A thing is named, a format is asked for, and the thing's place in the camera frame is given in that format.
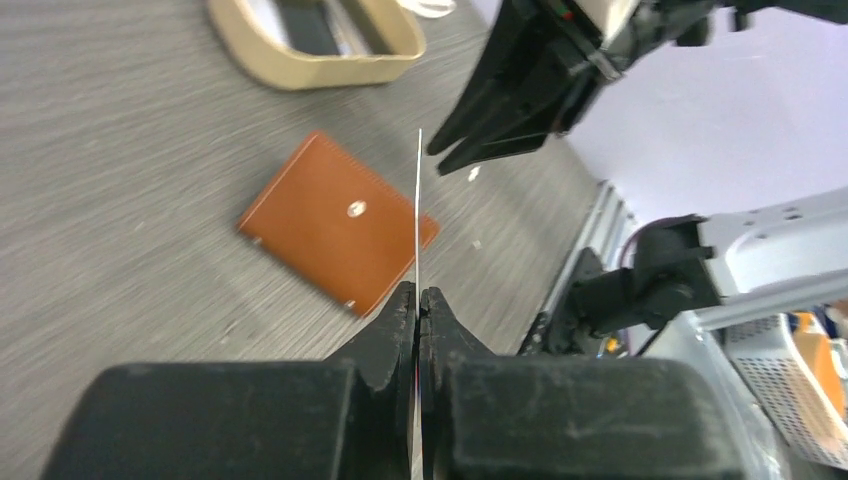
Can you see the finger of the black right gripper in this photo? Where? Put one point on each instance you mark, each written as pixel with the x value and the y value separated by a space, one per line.
pixel 501 112
pixel 468 153

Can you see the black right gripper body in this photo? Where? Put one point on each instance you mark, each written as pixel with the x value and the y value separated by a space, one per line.
pixel 585 44

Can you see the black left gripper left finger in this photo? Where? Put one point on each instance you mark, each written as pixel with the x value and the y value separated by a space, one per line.
pixel 348 416

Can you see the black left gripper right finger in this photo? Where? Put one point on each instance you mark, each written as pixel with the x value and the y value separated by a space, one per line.
pixel 486 416

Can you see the white card black stripe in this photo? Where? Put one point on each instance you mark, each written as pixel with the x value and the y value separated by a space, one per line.
pixel 322 28
pixel 417 292

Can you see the orange leather card holder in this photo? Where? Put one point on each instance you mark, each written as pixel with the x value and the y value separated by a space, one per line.
pixel 338 224

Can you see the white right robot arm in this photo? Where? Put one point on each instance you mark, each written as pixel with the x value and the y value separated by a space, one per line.
pixel 692 262

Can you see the beige oval tray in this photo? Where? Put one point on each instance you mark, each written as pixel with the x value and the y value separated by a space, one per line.
pixel 393 34

